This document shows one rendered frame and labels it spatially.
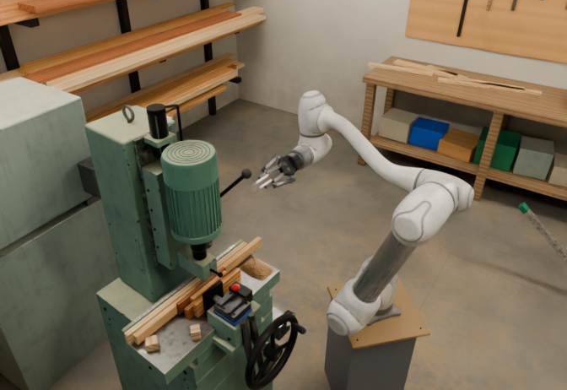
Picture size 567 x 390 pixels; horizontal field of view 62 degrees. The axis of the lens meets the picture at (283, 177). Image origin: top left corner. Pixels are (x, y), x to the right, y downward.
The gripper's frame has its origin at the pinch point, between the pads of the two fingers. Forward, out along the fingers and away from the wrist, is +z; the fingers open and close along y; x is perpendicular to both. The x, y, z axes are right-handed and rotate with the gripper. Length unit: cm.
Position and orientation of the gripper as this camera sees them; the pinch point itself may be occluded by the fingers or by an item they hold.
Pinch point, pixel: (261, 182)
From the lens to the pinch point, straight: 170.9
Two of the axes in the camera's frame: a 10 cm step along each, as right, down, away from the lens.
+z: -6.1, 4.1, -6.7
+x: 5.5, -3.9, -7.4
